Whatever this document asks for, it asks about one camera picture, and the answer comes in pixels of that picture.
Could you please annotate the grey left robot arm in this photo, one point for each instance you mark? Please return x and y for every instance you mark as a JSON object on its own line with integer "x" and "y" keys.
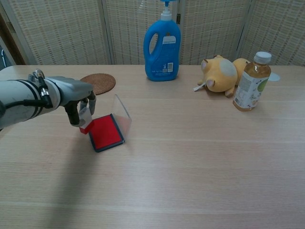
{"x": 21, "y": 100}

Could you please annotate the brown wooden door frame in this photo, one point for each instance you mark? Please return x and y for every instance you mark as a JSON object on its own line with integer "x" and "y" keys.
{"x": 9, "y": 43}

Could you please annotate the yellow plush toy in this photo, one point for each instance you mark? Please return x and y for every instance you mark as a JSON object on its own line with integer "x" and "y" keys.
{"x": 219, "y": 76}

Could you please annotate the tea bottle white cap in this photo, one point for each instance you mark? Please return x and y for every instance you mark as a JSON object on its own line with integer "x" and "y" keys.
{"x": 250, "y": 90}

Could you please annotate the red ink pad clear lid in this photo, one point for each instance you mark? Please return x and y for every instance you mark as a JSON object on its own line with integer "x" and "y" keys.
{"x": 107, "y": 133}

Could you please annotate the woven folding screen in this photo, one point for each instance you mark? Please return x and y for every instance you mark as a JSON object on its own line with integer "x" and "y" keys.
{"x": 66, "y": 31}

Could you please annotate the white and red stamp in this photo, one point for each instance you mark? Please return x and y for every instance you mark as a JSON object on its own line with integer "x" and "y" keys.
{"x": 85, "y": 127}

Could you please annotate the round woven rattan coaster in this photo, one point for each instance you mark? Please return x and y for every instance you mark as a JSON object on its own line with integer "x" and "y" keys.
{"x": 103, "y": 82}

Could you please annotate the blue detergent pump bottle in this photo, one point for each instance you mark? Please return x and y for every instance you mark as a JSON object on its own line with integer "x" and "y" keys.
{"x": 164, "y": 59}

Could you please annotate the white round disc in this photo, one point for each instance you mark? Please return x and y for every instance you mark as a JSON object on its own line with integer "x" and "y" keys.
{"x": 274, "y": 77}

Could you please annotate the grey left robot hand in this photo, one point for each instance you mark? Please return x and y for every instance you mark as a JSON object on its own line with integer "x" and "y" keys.
{"x": 71, "y": 90}

